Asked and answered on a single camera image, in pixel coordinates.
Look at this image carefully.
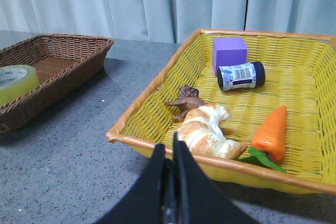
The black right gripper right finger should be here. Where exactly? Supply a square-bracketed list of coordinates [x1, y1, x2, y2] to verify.
[173, 132, 257, 223]

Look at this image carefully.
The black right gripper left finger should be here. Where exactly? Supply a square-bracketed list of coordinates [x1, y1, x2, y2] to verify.
[96, 144, 165, 223]

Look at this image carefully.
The yellow-green tape roll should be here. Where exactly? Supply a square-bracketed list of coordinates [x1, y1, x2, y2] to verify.
[0, 65, 40, 106]

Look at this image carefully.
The toy croissant bread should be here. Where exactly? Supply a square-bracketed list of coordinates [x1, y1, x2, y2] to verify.
[177, 103, 247, 159]

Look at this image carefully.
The orange toy carrot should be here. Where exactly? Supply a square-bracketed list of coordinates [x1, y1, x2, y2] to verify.
[239, 106, 287, 173]

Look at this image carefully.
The brown toy dinosaur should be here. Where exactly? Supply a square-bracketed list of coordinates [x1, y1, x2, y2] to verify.
[164, 84, 206, 122]

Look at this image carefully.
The blue labelled small jar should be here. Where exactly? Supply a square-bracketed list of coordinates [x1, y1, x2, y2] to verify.
[217, 61, 266, 92]

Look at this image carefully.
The purple cube block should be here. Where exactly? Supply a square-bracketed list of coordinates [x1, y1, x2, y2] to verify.
[213, 37, 248, 76]

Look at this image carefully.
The brown wicker basket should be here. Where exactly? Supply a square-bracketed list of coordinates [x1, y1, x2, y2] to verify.
[1, 34, 114, 133]

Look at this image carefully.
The yellow wicker basket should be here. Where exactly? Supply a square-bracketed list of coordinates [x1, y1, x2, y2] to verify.
[107, 29, 335, 195]

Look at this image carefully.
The white curtain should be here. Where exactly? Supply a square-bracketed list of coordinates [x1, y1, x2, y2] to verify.
[1, 0, 335, 42]

